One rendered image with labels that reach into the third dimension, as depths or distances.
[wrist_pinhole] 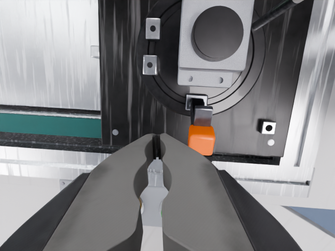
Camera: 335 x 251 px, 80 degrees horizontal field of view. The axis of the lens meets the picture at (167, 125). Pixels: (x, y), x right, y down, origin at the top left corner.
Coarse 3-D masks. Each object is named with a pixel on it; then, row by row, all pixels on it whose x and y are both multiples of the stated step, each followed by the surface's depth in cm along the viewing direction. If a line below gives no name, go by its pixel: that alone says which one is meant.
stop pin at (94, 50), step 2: (90, 46) 25; (92, 46) 25; (94, 46) 25; (96, 46) 25; (98, 46) 25; (92, 48) 25; (94, 48) 25; (96, 48) 25; (98, 48) 25; (92, 50) 25; (94, 50) 25; (96, 50) 25; (98, 50) 25; (92, 52) 25; (94, 52) 25; (96, 52) 25; (98, 52) 25; (92, 54) 25; (94, 54) 25; (96, 54) 25; (98, 54) 25; (92, 56) 25; (94, 56) 25; (96, 56) 25; (98, 56) 25; (98, 58) 26
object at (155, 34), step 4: (148, 20) 20; (152, 20) 20; (156, 20) 20; (160, 20) 20; (148, 24) 20; (152, 24) 20; (156, 24) 20; (160, 24) 20; (148, 28) 20; (152, 28) 20; (156, 28) 20; (160, 28) 20; (148, 32) 20; (152, 32) 20; (156, 32) 20; (160, 32) 20; (148, 36) 20; (152, 36) 20; (156, 36) 20; (160, 36) 20; (148, 40) 21; (152, 40) 21; (156, 40) 21; (160, 40) 21
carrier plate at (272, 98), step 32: (128, 0) 23; (256, 0) 22; (128, 32) 24; (288, 32) 23; (128, 64) 24; (288, 64) 23; (128, 96) 25; (256, 96) 24; (288, 96) 24; (128, 128) 26; (160, 128) 26; (224, 128) 26; (256, 128) 25; (288, 128) 25
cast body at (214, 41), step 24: (192, 0) 12; (216, 0) 12; (240, 0) 12; (192, 24) 12; (216, 24) 12; (240, 24) 11; (192, 48) 13; (216, 48) 12; (240, 48) 13; (192, 72) 16; (216, 72) 16
